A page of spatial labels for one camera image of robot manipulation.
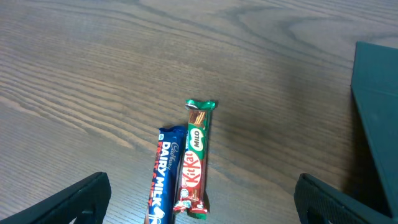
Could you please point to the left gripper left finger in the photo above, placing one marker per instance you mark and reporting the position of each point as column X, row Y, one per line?
column 83, row 202

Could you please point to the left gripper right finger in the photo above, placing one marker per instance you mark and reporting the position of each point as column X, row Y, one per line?
column 318, row 202

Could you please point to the red green KitKat bar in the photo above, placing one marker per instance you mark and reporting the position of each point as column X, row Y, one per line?
column 191, row 192

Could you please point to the blue Dairy Milk bar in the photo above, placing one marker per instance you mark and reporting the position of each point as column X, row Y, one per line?
column 165, row 175

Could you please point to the dark green box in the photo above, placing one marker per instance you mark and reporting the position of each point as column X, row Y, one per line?
column 374, row 87

